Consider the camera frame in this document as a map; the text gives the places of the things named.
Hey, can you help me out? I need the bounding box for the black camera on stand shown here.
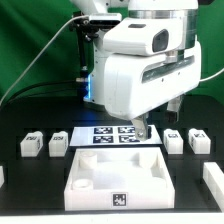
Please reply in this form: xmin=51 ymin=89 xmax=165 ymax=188
xmin=69 ymin=12 xmax=122 ymax=83

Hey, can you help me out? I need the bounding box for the white obstacle piece left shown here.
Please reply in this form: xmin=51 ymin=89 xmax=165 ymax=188
xmin=0 ymin=166 xmax=4 ymax=188

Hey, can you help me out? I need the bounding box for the marker tag sheet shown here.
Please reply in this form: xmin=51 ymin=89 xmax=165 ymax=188
xmin=70 ymin=125 xmax=162 ymax=147

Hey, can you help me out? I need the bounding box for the black cable on table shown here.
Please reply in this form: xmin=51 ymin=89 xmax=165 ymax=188
xmin=3 ymin=79 xmax=84 ymax=106

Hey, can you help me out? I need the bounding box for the white obstacle wall right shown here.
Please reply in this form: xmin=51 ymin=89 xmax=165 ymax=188
xmin=203 ymin=162 xmax=224 ymax=213

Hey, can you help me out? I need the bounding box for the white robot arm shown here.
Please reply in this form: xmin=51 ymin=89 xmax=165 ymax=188
xmin=70 ymin=0 xmax=201 ymax=141

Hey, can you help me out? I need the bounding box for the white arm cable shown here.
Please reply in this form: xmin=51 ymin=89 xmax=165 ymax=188
xmin=200 ymin=68 xmax=224 ymax=83

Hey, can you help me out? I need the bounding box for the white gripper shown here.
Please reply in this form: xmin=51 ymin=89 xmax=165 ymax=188
xmin=104 ymin=42 xmax=201 ymax=141

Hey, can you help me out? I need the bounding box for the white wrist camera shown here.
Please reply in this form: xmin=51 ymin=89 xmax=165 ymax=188
xmin=103 ymin=18 xmax=183 ymax=56

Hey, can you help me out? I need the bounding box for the grey camera cable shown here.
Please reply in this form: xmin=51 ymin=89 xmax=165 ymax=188
xmin=0 ymin=14 xmax=90 ymax=108

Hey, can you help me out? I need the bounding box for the white square tabletop part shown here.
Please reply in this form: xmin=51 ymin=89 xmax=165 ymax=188
xmin=64 ymin=147 xmax=175 ymax=211

